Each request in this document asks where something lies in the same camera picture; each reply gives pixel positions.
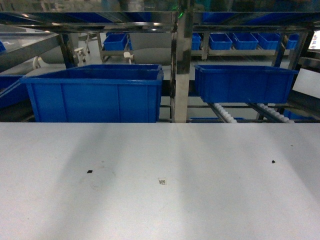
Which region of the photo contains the blue bin on rollers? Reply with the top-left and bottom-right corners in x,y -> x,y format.
194,64 -> 299,104

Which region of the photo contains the grey office chair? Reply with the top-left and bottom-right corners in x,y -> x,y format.
123,32 -> 172,66

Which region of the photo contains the blue bin behind table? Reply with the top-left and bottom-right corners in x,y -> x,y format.
19,64 -> 164,123

